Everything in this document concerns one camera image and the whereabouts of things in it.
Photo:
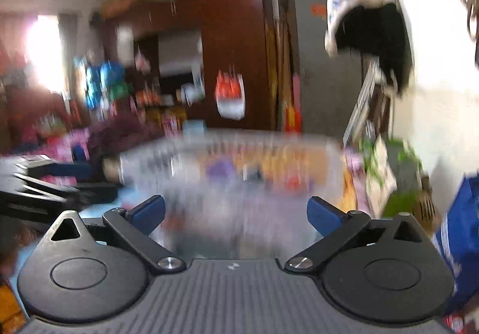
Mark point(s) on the grey metal door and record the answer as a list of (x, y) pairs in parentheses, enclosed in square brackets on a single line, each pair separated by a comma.
[(310, 68)]

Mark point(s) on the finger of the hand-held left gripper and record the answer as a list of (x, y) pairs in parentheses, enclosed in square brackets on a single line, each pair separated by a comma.
[(93, 193)]

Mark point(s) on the red and white plastic bag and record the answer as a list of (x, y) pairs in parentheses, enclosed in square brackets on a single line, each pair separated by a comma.
[(230, 94)]

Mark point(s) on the blue fabric bag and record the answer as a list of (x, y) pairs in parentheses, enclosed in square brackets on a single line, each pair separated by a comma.
[(462, 236)]

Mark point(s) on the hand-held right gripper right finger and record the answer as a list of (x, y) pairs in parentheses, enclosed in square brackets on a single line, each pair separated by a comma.
[(323, 214)]

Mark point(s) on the green and white bag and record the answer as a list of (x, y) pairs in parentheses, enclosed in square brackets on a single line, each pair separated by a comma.
[(389, 176)]

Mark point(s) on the cardboard box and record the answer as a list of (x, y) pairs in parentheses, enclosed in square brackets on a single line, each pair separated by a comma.
[(119, 0)]

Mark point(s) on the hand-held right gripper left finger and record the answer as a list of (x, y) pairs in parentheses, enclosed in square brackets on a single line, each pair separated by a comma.
[(148, 214)]

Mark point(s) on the white plastic laundry basket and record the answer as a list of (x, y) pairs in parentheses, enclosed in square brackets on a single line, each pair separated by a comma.
[(232, 176)]

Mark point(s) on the brown wooden wardrobe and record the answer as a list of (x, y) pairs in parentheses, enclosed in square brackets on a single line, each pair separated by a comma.
[(232, 38)]

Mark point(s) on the black hanging garment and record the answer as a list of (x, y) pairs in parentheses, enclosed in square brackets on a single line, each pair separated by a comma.
[(378, 42)]

